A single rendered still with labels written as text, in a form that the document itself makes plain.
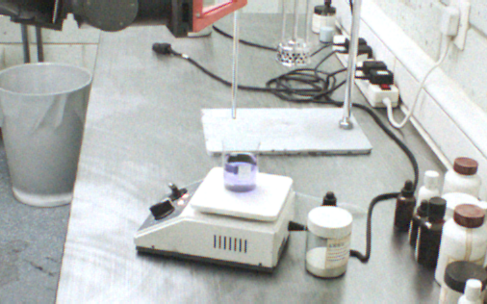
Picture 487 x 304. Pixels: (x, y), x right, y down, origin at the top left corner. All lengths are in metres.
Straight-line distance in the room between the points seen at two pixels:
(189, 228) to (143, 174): 0.28
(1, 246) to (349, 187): 1.54
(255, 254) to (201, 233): 0.08
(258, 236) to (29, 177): 1.82
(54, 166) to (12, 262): 0.38
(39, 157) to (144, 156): 1.36
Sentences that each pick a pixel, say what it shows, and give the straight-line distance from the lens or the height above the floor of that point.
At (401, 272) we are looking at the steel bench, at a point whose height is 0.75.
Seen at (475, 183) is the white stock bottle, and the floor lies 0.83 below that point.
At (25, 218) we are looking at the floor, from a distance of 2.78.
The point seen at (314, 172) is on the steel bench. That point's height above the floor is 0.75.
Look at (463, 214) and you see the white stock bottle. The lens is 1.04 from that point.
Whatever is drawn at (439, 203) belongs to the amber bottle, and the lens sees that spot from 1.09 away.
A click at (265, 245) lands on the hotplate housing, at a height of 0.80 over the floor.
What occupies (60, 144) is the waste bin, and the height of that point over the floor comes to 0.24.
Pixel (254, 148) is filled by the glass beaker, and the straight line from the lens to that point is 1.05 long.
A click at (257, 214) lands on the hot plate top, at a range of 1.03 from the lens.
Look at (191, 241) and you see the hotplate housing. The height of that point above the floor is 0.78.
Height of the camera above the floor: 1.34
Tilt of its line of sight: 27 degrees down
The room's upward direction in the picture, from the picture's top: 4 degrees clockwise
